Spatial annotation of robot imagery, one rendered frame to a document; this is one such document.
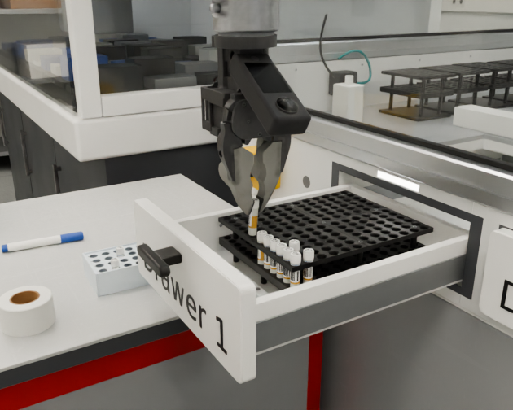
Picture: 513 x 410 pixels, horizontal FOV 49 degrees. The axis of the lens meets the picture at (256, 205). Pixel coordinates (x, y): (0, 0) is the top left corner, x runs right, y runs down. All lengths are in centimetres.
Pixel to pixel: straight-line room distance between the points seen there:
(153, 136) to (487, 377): 100
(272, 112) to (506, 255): 32
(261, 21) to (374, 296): 33
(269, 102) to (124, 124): 89
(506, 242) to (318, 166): 37
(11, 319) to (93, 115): 72
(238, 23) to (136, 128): 86
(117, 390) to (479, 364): 49
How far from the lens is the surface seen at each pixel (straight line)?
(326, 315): 63
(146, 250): 65
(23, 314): 81
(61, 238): 108
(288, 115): 58
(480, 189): 73
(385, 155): 84
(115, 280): 88
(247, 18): 63
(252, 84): 61
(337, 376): 108
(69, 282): 94
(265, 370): 98
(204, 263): 59
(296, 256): 63
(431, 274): 73
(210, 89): 68
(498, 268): 72
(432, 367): 88
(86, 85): 141
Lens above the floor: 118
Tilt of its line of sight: 20 degrees down
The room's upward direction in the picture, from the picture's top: straight up
